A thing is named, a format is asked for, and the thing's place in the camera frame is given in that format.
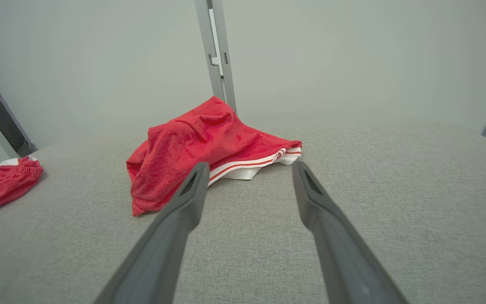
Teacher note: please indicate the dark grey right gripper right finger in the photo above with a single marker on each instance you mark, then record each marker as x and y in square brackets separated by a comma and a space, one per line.
[344, 261]

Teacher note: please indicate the red trousers with white stripes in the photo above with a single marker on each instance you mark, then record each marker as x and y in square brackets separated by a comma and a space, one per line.
[192, 143]

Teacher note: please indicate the grey partition post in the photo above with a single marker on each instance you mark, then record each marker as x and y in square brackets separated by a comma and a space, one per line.
[226, 84]

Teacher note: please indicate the red shorts with white panels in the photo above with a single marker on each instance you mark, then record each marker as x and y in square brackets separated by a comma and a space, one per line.
[2, 181]

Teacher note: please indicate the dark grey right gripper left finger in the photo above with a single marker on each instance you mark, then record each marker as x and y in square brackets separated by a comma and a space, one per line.
[163, 253]

